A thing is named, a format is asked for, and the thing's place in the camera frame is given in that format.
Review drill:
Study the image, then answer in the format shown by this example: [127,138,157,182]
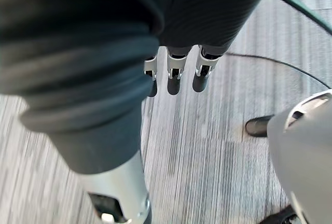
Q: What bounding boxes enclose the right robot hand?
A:
[0,0,278,224]

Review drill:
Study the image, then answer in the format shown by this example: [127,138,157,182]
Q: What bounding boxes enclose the dark robot foot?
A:
[258,204,301,224]
[245,114,275,137]

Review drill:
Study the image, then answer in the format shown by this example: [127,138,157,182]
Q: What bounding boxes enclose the silver robot leg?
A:
[267,89,332,224]

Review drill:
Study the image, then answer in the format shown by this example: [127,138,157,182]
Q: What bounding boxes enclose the thin black cable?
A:
[226,52,330,89]

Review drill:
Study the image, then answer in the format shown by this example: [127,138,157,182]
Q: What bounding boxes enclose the thick green cable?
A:
[268,0,332,34]

